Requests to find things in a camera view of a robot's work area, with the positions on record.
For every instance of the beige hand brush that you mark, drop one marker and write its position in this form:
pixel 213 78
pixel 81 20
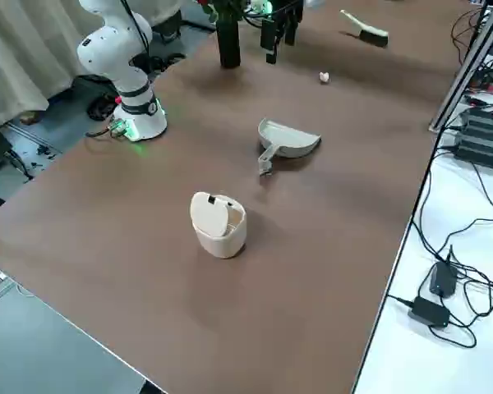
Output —
pixel 369 35

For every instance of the black power adapter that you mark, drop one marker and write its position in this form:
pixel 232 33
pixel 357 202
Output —
pixel 443 281
pixel 429 312

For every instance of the aluminium profile post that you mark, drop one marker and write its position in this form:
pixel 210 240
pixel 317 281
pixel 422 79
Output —
pixel 468 70

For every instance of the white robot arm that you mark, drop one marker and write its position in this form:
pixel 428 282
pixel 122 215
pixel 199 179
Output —
pixel 119 53
pixel 256 4

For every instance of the red rose bouquet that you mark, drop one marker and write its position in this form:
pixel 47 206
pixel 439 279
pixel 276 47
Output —
pixel 208 9

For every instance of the grey-green plastic dustpan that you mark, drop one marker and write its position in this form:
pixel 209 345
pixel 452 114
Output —
pixel 287 141

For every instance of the grey ridged electronics box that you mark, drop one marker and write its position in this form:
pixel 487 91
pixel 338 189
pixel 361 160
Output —
pixel 482 135

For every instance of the black vase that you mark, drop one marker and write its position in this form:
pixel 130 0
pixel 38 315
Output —
pixel 229 37

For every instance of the beige curtain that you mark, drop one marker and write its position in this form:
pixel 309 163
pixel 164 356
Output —
pixel 16 61

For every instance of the white paper ball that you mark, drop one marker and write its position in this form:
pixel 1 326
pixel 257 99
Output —
pixel 324 77

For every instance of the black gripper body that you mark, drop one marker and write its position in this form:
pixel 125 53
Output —
pixel 289 6

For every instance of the small beige lidded bin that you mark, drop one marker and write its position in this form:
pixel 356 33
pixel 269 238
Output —
pixel 219 234

